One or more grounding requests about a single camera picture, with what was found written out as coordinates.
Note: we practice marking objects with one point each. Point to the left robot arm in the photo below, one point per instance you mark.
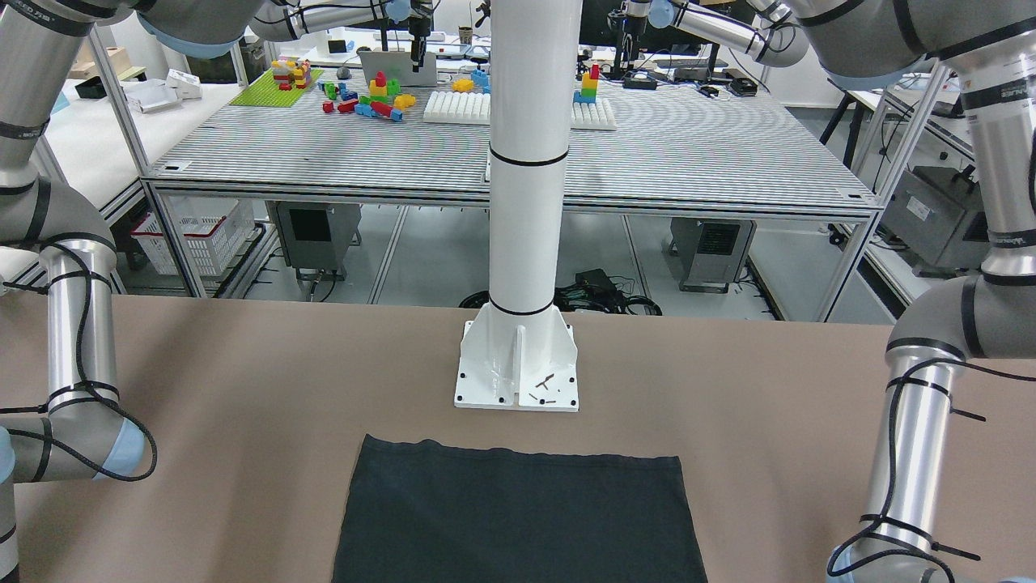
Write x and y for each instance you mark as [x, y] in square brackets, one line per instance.
[991, 46]

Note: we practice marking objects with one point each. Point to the white egg tray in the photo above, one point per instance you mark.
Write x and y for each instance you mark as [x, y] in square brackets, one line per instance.
[460, 108]

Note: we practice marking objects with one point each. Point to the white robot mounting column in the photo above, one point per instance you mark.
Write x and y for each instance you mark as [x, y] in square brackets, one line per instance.
[519, 353]

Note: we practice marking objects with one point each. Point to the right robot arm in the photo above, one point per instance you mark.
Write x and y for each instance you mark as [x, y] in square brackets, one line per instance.
[81, 431]

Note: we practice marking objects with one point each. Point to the striped background work table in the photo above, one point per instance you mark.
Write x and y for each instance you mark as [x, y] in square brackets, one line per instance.
[674, 152]

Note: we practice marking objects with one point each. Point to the green lego baseplate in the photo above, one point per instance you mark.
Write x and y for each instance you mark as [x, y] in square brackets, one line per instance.
[266, 92]

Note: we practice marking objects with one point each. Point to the white plastic basket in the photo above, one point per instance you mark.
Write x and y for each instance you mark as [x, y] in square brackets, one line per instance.
[212, 240]

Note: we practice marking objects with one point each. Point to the black t-shirt with logo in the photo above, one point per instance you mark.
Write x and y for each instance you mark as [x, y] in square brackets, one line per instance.
[426, 512]

